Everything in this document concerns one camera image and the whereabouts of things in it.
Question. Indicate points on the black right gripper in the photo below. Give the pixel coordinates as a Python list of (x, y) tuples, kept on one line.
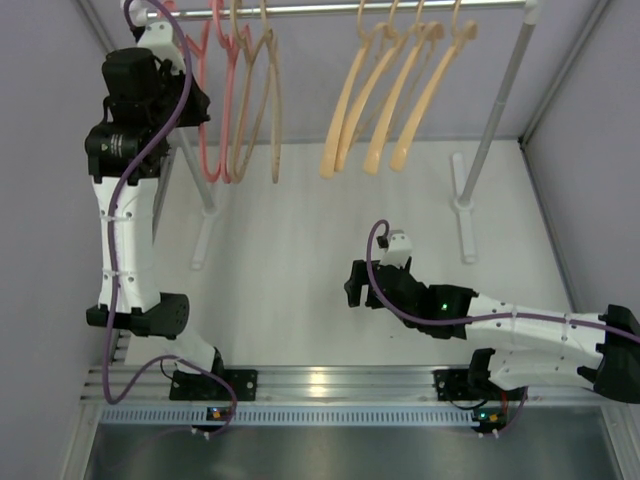
[(354, 285)]

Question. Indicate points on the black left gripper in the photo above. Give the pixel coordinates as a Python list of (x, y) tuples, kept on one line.
[(164, 72)]

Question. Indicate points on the pink thick hanger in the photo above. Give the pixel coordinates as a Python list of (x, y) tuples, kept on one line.
[(199, 50), (228, 44)]

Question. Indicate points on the cream hanger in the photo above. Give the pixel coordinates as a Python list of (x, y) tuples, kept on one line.
[(328, 162), (383, 57), (427, 37), (460, 37)]

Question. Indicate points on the beige thick hanger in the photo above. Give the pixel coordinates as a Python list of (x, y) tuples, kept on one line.
[(272, 90), (250, 51)]

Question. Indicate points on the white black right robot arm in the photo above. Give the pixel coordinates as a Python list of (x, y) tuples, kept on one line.
[(514, 347)]

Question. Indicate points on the white right rack foot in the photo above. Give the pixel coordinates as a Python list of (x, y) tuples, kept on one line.
[(463, 211)]

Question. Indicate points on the white rack foot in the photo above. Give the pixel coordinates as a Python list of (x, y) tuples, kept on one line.
[(207, 221), (463, 211)]

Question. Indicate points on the white left rack foot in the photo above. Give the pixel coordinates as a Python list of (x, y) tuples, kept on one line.
[(207, 221)]

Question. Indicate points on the silver horizontal rack bar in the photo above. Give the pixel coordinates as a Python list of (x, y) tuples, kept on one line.
[(350, 8)]

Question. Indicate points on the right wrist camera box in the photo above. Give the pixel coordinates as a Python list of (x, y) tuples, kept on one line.
[(397, 249)]

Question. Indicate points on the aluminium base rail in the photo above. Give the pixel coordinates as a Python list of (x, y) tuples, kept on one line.
[(323, 385)]

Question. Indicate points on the grey slotted cable duct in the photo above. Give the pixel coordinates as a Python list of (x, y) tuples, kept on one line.
[(253, 415)]

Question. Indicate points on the aluminium right corner frame post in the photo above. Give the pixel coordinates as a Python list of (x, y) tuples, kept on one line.
[(569, 61)]

